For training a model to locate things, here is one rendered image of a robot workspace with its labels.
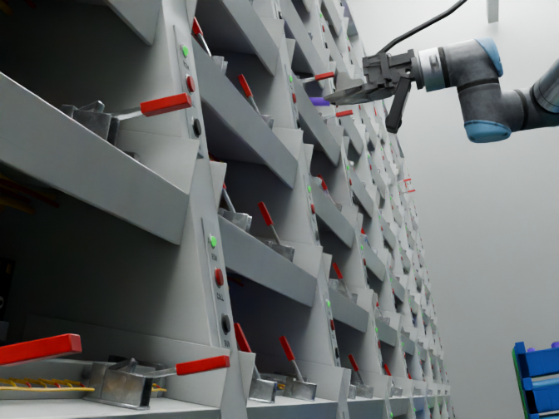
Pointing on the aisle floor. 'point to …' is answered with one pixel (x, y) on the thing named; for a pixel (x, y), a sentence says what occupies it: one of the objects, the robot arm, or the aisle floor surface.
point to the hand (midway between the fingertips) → (330, 101)
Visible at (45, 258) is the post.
